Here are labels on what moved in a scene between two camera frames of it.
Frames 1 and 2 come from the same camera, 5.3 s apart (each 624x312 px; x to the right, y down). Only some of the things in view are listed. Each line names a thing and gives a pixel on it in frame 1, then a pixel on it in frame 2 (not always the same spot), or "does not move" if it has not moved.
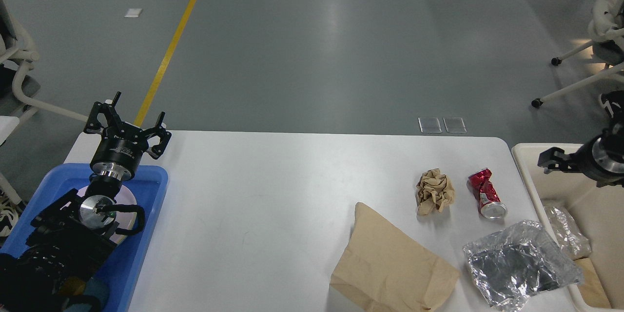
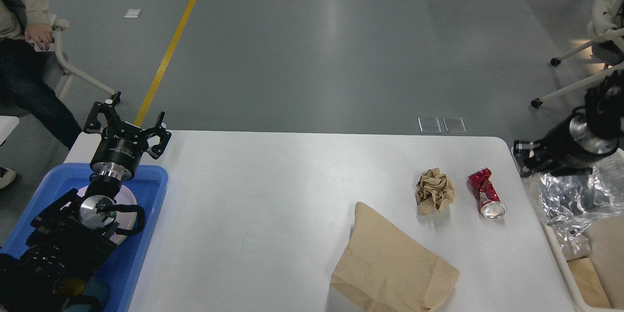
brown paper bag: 384,270 does not move
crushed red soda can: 491,206 does not move
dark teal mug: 95,299 does not move
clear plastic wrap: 508,269 -> 573,203
